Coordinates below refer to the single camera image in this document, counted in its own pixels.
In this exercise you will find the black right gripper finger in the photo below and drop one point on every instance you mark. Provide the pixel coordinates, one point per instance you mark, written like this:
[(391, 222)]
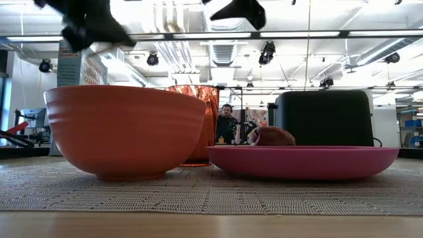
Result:
[(257, 15), (231, 9)]

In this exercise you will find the pink plate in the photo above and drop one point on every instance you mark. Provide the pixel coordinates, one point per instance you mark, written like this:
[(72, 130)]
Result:
[(297, 163)]

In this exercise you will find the black slanted bar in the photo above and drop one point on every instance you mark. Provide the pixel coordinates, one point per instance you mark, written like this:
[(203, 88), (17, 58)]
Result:
[(16, 140)]

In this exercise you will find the person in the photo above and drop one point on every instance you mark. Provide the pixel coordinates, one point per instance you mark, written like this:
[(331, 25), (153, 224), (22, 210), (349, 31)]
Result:
[(226, 127)]

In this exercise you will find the black overhead beam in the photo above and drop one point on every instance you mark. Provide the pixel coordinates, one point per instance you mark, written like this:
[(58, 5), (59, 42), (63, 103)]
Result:
[(343, 33)]

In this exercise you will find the black ceiling spotlight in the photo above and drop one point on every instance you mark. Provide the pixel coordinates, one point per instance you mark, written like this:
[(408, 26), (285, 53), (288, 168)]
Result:
[(392, 58), (45, 65), (327, 82), (152, 59)]

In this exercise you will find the floral patterned banner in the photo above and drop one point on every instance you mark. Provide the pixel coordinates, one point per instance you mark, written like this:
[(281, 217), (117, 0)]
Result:
[(261, 117)]

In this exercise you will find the grey background monitor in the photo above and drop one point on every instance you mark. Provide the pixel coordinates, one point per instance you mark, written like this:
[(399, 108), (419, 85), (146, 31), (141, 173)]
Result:
[(36, 115)]

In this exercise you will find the black overhead camera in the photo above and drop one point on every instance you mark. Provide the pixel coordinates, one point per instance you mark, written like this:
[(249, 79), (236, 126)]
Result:
[(267, 54)]

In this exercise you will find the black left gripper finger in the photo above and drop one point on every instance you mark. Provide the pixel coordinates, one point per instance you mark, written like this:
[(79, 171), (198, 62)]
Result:
[(74, 39), (109, 34)]

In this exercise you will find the red slanted bar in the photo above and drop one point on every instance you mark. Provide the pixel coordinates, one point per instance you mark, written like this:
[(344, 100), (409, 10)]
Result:
[(16, 128)]

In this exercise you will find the cinnamon squares cereal box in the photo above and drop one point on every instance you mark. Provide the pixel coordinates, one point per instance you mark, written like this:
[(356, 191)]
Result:
[(71, 66)]

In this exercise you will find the black background robot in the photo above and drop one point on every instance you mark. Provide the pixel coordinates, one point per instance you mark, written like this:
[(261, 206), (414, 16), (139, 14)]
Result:
[(246, 130)]

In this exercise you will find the black toaster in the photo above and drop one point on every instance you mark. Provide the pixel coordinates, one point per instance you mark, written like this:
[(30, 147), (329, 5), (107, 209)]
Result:
[(324, 112)]

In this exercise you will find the orange bowl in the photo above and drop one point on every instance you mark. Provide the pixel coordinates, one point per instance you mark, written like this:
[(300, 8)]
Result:
[(125, 132)]

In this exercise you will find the orange patterned glass tumbler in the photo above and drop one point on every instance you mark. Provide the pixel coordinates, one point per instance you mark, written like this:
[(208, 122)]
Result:
[(209, 115)]

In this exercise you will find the grey woven placemat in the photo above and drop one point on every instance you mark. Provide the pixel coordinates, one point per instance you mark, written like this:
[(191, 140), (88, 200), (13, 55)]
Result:
[(211, 195)]

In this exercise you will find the brown toast slice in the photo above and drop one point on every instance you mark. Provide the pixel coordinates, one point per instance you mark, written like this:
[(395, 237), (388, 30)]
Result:
[(276, 137)]

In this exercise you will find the background storage shelf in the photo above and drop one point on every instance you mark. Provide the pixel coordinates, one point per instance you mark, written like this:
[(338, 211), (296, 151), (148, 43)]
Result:
[(413, 132)]

